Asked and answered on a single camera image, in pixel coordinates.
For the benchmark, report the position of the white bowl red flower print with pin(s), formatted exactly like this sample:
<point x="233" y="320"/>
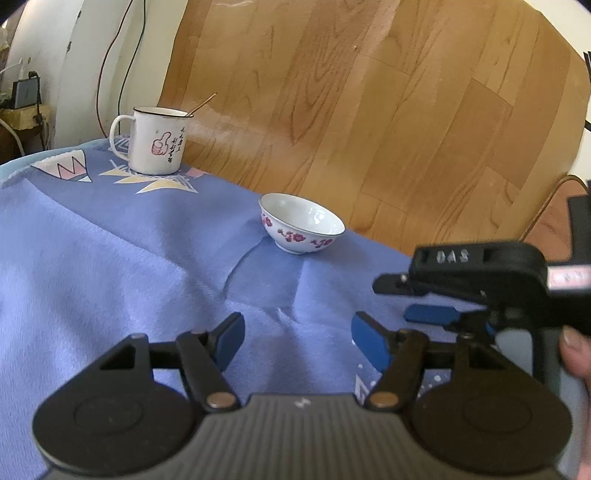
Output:
<point x="300" y="221"/>

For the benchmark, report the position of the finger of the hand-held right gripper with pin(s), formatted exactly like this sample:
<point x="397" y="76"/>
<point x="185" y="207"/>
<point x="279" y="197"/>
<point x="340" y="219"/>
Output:
<point x="392" y="284"/>
<point x="431" y="314"/>

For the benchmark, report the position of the blue printed cloth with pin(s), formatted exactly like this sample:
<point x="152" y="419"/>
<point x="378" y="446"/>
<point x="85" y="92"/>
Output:
<point x="138" y="258"/>

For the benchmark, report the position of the brown seat cushion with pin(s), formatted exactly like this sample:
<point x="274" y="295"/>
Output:
<point x="561" y="217"/>

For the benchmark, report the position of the white enamel mug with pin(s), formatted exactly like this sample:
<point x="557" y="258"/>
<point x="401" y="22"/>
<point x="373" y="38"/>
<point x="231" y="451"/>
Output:
<point x="154" y="143"/>

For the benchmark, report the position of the thin gold stick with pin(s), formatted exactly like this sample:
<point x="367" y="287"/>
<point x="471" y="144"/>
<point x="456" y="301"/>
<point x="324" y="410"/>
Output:
<point x="203" y="104"/>

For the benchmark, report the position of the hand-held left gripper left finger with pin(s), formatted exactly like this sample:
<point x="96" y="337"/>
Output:
<point x="231" y="342"/>

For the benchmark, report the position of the wooden side stand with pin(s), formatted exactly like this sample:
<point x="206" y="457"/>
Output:
<point x="23" y="127"/>

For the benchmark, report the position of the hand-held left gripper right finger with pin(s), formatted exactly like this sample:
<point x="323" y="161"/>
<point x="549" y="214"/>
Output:
<point x="369" y="344"/>

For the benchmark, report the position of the grey power adapter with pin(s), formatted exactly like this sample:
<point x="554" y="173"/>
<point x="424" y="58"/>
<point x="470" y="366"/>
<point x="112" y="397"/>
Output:
<point x="25" y="92"/>

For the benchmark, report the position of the person's right hand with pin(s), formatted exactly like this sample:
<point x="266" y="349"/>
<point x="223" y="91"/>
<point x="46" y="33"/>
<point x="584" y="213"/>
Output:
<point x="576" y="353"/>

